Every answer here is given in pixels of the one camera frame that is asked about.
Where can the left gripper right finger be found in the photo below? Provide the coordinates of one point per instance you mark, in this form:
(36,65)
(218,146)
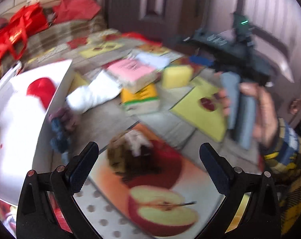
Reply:
(261,217)

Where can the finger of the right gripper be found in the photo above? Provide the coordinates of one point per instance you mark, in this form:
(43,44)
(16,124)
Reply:
(201,60)

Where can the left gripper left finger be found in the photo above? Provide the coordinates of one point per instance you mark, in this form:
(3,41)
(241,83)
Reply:
(36,217)

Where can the yellow sponge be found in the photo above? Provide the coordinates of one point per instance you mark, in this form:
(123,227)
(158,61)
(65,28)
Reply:
(176,76)

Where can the white foam block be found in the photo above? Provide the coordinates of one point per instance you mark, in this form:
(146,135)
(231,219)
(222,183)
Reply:
(158,62)

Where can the pink tissue pack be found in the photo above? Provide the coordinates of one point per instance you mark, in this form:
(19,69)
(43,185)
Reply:
(132,74)

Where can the purple blue knitted scrunchie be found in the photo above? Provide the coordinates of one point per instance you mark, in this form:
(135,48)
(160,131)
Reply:
(62,122)

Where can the white cloth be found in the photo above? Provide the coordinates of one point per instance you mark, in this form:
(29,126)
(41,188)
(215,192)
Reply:
(102,89)

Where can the red plush ball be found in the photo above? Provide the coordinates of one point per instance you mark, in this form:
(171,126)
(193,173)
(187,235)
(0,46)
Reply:
(42,88)

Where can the person's right forearm sleeve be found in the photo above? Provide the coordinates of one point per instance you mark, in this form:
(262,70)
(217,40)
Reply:
(283,159)

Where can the white cardboard tray box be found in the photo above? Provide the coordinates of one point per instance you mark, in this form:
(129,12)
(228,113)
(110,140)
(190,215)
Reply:
(25,131)

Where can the plaid covered bench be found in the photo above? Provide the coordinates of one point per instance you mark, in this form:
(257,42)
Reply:
(61,33)

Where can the fruit pattern tablecloth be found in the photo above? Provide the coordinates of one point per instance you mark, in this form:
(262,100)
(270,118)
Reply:
(178,202)

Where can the dark red fabric bag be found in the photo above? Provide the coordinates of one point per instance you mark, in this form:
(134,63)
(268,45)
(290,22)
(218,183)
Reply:
(69,10)

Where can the white rectangular device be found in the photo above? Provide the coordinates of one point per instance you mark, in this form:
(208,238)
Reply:
(12,72)

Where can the shiny red tote bag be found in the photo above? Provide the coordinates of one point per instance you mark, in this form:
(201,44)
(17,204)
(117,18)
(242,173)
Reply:
(27,22)

